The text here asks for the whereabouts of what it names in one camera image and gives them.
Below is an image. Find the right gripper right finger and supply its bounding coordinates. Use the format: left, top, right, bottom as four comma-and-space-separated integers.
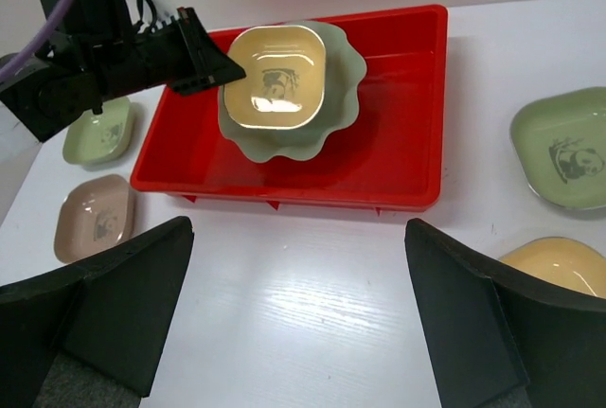
404, 219, 605, 407

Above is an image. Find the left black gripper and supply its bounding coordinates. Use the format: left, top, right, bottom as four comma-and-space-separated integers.
37, 0, 246, 105

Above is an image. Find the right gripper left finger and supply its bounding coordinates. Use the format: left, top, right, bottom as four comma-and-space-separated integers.
1, 216, 194, 407

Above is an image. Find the yellow square plate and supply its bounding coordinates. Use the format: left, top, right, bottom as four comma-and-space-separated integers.
500, 237, 605, 298
223, 25, 327, 130

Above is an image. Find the green scalloped bowl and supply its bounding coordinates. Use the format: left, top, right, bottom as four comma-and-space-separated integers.
218, 21, 367, 163

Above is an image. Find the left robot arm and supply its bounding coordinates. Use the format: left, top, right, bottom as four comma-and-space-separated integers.
1, 0, 246, 143

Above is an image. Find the red plastic bin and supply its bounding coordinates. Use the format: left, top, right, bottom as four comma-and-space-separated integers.
130, 5, 448, 211

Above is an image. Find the pink square plate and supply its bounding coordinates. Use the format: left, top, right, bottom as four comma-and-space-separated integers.
53, 174, 135, 264

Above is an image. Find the green square plate left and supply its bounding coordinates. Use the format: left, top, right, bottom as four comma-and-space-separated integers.
62, 98, 138, 169

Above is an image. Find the green square plate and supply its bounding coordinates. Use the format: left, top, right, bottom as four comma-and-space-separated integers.
509, 87, 605, 210
62, 98, 138, 169

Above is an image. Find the green square plate right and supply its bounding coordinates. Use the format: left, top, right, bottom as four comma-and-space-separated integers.
509, 87, 605, 210

